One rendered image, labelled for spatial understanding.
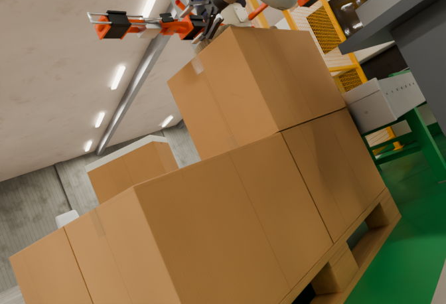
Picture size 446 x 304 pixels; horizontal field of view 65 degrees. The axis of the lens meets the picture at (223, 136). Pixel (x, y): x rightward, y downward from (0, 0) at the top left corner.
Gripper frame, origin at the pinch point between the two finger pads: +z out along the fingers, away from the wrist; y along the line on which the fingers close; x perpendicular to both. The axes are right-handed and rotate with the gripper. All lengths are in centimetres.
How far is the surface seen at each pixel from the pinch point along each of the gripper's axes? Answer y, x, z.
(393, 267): 107, 6, -30
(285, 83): 36.9, 12.5, -20.1
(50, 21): -290, 183, 407
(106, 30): 2.4, -38.2, 0.4
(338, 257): 97, -5, -20
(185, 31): 1.7, -3.2, 0.4
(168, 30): 1.5, -11.8, 0.3
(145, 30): 2.8, -23.9, -0.6
